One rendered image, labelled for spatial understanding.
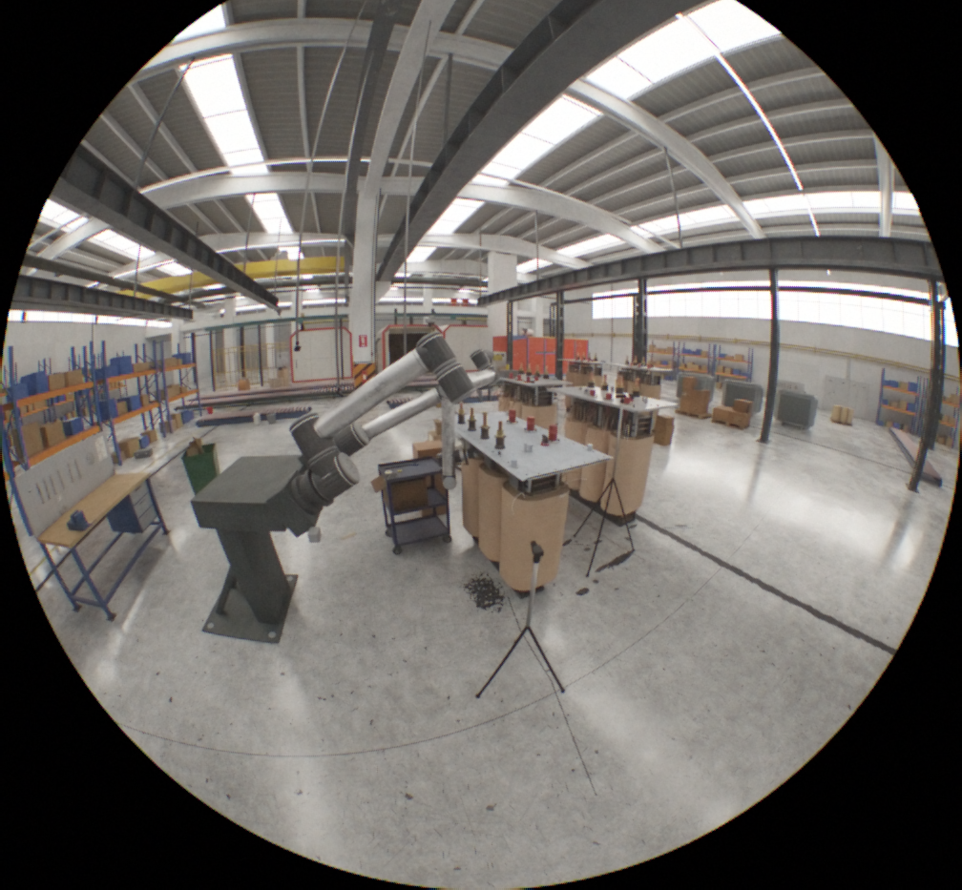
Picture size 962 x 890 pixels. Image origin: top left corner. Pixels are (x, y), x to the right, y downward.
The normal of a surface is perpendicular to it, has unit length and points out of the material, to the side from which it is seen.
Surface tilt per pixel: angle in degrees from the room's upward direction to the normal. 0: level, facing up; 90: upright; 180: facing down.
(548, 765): 0
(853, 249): 90
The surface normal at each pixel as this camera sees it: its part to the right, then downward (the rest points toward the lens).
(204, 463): 0.66, 0.22
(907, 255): -0.91, 0.08
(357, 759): 0.00, -0.98
